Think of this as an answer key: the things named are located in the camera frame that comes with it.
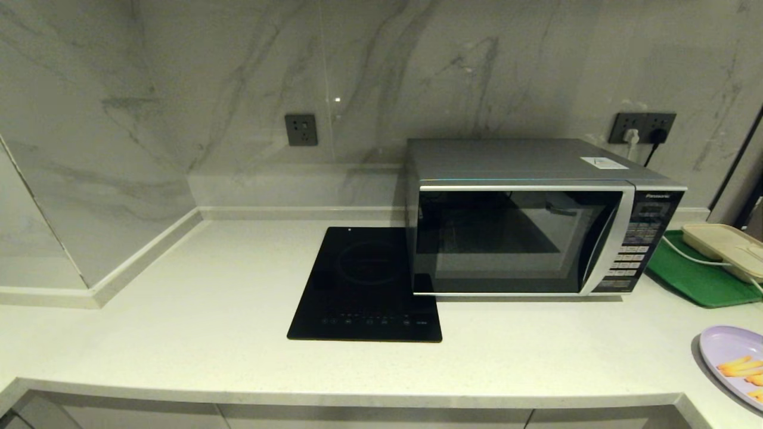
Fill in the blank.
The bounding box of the grey double wall socket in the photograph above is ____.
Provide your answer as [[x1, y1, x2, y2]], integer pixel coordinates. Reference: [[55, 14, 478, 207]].
[[609, 113, 677, 145]]

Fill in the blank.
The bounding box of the silver Panasonic microwave oven body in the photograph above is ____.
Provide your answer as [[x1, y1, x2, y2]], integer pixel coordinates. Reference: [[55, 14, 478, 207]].
[[405, 139, 687, 297]]

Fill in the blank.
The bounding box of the purple plastic plate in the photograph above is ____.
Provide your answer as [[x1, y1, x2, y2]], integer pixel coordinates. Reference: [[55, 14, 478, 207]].
[[699, 325, 763, 412]]

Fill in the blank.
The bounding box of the black induction cooktop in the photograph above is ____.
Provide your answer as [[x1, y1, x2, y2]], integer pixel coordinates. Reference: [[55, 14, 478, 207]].
[[287, 226, 443, 343]]

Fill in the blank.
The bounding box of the dark door frame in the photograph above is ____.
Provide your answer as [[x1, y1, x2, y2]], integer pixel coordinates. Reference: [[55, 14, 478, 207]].
[[708, 104, 763, 232]]

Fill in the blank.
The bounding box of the microwave door with dark glass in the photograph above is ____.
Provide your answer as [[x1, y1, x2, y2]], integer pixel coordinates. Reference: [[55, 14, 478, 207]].
[[412, 184, 635, 297]]

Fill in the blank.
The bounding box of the beige lidded box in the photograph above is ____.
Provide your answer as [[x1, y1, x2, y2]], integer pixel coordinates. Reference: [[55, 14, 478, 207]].
[[681, 223, 763, 284]]

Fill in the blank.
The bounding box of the grey corner cabinet panel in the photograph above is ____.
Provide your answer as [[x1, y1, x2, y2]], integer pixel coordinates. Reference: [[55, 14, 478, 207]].
[[0, 393, 81, 429]]

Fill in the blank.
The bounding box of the grey single wall socket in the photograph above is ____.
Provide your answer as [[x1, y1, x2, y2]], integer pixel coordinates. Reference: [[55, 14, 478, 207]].
[[284, 114, 318, 147]]

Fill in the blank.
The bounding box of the white cable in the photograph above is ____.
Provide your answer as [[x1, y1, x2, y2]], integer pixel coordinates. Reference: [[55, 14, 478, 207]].
[[662, 235, 763, 297]]

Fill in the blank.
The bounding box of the black power plug with cable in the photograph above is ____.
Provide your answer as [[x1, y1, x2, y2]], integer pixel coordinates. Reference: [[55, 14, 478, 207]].
[[643, 128, 668, 169]]

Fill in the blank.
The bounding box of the grey cabinet door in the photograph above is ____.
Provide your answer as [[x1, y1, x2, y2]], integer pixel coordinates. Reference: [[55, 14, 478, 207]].
[[528, 407, 677, 429]]

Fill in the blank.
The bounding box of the green plastic tray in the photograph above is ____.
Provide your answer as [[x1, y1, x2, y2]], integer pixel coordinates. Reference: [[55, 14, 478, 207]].
[[646, 229, 763, 309]]

